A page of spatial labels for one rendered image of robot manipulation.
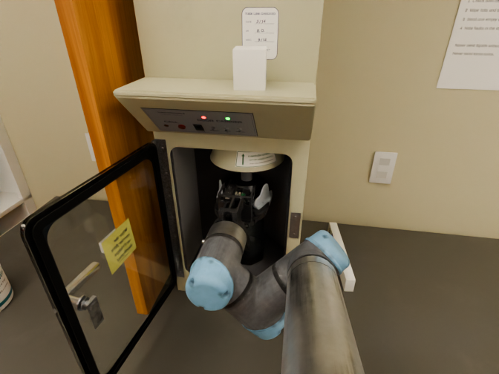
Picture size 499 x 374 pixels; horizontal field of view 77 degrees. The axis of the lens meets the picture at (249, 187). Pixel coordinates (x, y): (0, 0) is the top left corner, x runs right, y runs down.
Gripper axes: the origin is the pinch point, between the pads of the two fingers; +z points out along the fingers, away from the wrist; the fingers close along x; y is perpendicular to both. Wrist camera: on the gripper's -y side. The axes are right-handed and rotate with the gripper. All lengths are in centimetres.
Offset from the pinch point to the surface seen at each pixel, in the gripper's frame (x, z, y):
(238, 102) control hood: -2.7, -20.6, 28.1
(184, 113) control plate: 7.1, -18.0, 25.2
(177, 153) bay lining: 14.2, -6.9, 12.7
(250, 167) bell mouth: -2.4, -7.6, 10.9
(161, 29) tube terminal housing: 13.2, -9.3, 37.3
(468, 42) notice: -55, 34, 32
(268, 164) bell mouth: -6.0, -5.6, 11.0
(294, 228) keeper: -12.7, -9.6, -2.7
